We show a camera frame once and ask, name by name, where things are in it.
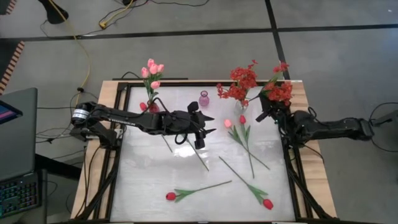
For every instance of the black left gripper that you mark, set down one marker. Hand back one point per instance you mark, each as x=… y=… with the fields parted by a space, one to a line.
x=186 y=123

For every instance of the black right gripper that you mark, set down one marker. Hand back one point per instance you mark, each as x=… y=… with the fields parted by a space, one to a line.
x=280 y=115

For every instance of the red glass vase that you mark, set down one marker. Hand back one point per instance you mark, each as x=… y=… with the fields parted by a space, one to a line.
x=154 y=108

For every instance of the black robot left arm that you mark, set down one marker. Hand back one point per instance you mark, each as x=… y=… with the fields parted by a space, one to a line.
x=124 y=116

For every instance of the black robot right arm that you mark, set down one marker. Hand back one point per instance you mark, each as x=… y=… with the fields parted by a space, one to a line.
x=335 y=127

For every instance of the purple glass vase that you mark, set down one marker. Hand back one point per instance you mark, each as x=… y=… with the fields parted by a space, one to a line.
x=203 y=101

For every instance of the clear crystal glass vase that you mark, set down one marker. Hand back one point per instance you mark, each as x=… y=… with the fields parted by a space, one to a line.
x=241 y=108

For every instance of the grey stand foot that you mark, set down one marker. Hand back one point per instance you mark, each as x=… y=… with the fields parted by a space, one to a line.
x=388 y=118

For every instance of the black stand foot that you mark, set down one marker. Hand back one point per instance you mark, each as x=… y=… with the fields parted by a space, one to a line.
x=56 y=14

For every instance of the grey laptop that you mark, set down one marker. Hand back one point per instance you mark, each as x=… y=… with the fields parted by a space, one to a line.
x=18 y=149

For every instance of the screen with pink picture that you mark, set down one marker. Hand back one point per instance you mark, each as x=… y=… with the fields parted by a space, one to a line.
x=7 y=112

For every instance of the keyboard with coloured backlight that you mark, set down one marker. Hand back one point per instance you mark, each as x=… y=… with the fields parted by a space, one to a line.
x=18 y=196

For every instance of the black mat with striped edge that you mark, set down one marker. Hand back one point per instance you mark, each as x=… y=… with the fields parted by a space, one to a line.
x=9 y=59
x=6 y=6

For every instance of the black aluminium table frame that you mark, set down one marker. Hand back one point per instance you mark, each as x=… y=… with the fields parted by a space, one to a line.
x=174 y=83

